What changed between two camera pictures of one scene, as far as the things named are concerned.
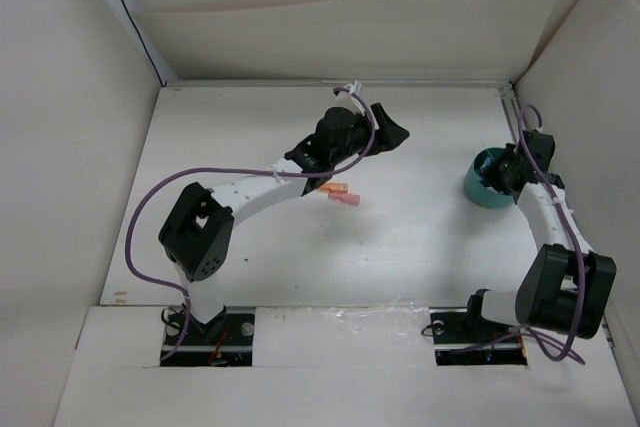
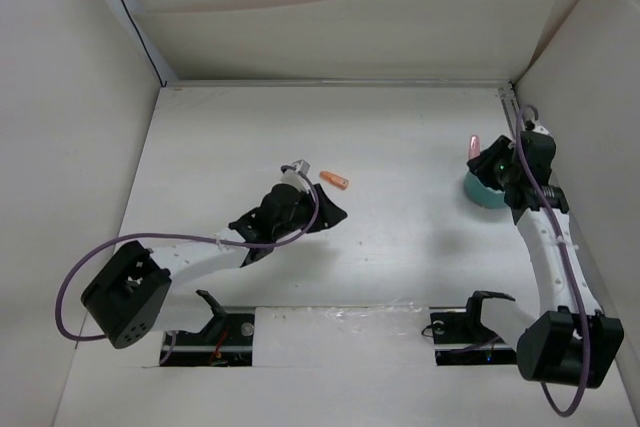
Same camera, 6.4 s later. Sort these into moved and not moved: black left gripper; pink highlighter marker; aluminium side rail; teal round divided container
Moved: pink highlighter marker; black left gripper
Not moved: teal round divided container; aluminium side rail
